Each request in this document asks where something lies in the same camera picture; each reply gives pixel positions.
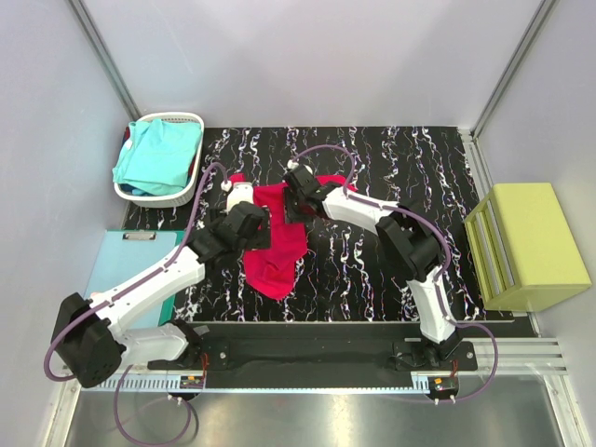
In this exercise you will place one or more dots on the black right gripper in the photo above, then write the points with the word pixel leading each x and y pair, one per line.
pixel 291 216

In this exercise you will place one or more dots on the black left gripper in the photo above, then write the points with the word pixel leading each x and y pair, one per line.
pixel 260 228

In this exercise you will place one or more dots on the pink t shirt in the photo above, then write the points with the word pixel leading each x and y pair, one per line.
pixel 272 271

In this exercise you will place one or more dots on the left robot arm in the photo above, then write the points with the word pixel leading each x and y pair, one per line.
pixel 95 337

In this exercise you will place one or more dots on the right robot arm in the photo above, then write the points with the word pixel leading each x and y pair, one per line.
pixel 411 244

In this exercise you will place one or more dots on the white laundry basket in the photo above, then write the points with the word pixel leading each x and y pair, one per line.
pixel 171 201

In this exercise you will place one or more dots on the turquoise t shirt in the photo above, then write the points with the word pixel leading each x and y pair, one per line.
pixel 159 156

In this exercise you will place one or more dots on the green cutting mat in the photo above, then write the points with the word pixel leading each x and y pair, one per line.
pixel 167 308

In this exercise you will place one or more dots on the light blue clipboard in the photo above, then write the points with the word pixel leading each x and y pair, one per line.
pixel 125 254

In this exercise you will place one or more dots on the blue t shirt in basket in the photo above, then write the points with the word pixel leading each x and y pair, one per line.
pixel 133 191

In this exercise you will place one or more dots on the yellow green drawer box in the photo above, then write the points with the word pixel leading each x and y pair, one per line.
pixel 525 256

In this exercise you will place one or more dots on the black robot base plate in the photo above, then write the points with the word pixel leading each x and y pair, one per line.
pixel 306 356

